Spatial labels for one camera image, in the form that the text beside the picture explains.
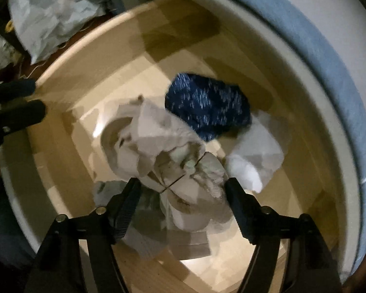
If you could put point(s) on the white plastic bag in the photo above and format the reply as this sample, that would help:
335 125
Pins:
51 15

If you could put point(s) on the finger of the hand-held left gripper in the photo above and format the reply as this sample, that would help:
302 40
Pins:
15 88
24 114

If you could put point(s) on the beige plastic drawer cabinet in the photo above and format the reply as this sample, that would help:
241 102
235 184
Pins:
292 52

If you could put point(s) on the grey green underwear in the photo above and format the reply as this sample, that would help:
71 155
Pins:
186 158

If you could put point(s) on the navy speckled underwear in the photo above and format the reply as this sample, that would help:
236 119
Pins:
207 106

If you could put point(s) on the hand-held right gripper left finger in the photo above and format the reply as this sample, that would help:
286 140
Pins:
126 210

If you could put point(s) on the cream bra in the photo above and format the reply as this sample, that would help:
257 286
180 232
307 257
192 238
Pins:
152 131

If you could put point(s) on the white underwear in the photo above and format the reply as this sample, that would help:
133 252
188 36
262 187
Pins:
259 155

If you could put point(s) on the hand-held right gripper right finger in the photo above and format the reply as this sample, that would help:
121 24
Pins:
241 210

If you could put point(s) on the pale grey underwear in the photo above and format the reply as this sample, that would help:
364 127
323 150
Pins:
149 238

